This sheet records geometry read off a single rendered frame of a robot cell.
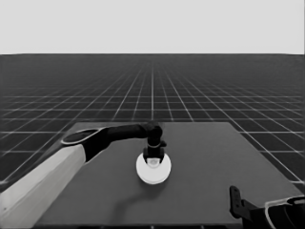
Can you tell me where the large thick white disc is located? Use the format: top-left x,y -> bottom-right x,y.
135,152 -> 173,186

